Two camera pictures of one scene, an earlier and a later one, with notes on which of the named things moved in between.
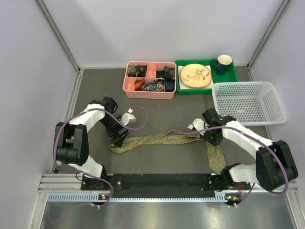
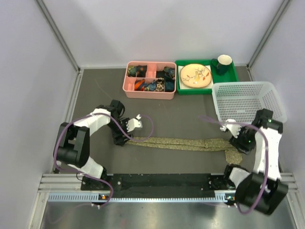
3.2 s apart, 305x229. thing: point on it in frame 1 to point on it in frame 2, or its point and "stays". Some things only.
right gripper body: x=215 y=139 to x=246 y=140
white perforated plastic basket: x=250 y=103 stays
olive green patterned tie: x=215 y=153 to x=232 y=156
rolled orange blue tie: x=139 y=85 stays
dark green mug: x=221 y=64 stays
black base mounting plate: x=104 y=184 stays
